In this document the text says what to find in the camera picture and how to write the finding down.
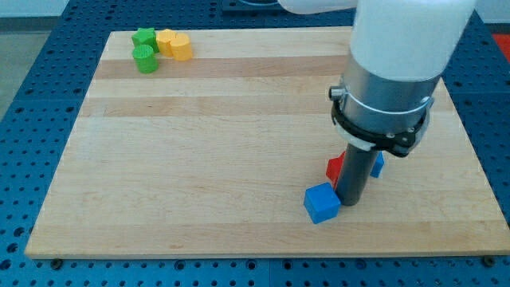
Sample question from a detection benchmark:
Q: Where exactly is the wooden board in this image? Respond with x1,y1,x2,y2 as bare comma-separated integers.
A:
25,27,509,259

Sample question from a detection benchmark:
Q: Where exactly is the green star block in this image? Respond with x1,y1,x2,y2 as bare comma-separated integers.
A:
131,28,159,53

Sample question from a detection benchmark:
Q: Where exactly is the yellow block left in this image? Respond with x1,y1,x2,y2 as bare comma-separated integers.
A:
156,29,176,57

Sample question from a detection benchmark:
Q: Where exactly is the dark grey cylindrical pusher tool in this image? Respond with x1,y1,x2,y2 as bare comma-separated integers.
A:
335,144,379,206

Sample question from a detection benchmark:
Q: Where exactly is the blue cube block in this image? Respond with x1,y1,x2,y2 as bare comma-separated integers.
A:
304,182,341,224

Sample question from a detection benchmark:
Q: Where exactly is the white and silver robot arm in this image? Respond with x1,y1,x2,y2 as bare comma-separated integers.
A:
279,0,476,157

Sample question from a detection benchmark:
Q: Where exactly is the green cylinder block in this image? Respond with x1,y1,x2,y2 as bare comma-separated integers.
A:
131,45,159,73

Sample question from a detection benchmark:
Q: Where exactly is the yellow cylinder block right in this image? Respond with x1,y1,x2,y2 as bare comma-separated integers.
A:
170,33,194,61

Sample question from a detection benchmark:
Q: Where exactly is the red star block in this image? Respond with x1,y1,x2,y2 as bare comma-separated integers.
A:
326,151,345,188

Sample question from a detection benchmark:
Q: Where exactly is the blue block behind tool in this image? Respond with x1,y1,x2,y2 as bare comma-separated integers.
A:
370,151,385,178

